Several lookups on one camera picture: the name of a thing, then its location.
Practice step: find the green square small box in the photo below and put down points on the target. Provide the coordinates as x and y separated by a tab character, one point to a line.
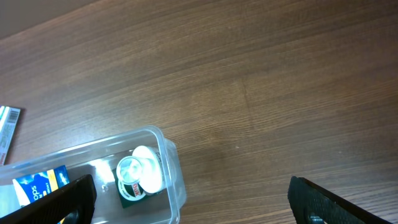
131	194

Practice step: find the white blue Panadol box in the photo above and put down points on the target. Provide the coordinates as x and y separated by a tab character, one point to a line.
9	118

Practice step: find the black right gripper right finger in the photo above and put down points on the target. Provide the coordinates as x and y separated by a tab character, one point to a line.
311	204

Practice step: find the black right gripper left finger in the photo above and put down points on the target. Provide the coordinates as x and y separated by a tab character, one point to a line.
74	203

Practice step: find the white bottle clear cap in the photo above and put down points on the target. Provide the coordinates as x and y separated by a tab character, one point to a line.
143	167

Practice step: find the clear plastic container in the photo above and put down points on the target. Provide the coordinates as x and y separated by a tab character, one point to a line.
98	158

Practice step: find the blue yellow VapoDrops box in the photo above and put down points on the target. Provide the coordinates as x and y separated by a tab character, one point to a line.
31	187

